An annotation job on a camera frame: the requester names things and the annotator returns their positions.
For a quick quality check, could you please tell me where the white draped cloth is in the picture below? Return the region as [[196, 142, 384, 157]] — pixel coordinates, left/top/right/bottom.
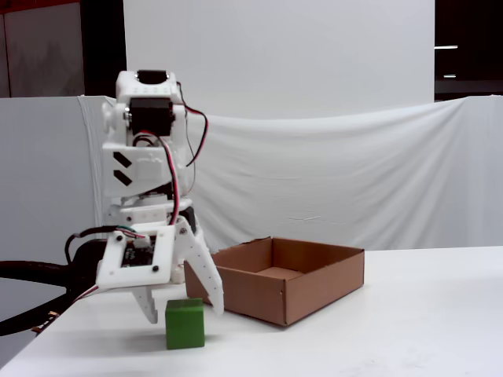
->
[[76, 93, 503, 253]]

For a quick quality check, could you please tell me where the thin red black cable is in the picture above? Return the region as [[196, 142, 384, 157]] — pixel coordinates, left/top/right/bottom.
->
[[175, 80, 210, 169]]

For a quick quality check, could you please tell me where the brown tape strip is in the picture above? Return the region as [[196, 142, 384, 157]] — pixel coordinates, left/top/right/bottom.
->
[[31, 309, 61, 335]]

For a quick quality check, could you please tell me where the black curved chair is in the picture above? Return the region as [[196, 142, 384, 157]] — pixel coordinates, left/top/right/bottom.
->
[[0, 239, 108, 337]]

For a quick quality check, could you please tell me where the red white base cable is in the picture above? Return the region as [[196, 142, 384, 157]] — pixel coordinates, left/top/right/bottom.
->
[[72, 283, 101, 306]]

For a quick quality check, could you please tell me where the white backdrop board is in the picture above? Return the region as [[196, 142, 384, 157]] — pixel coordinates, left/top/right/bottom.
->
[[123, 0, 436, 121]]

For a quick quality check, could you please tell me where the brown cardboard box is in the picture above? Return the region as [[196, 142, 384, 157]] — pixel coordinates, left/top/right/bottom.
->
[[183, 236, 365, 327]]

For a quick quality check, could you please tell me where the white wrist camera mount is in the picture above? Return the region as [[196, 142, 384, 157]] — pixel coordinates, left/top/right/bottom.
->
[[95, 222, 177, 292]]

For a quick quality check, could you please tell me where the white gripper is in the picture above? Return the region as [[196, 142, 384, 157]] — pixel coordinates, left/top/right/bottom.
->
[[104, 198, 226, 325]]

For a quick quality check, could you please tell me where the red black servo cable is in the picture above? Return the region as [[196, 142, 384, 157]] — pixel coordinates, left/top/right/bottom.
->
[[132, 133, 183, 228]]

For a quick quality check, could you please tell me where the black camera cable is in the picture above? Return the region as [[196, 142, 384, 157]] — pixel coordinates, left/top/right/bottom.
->
[[64, 226, 117, 272]]

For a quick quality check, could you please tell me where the green wooden cube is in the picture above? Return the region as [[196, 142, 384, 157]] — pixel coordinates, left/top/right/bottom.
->
[[164, 298, 207, 350]]

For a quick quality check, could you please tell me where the grey partition panel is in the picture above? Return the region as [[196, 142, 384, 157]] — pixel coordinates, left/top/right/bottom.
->
[[0, 96, 104, 311]]

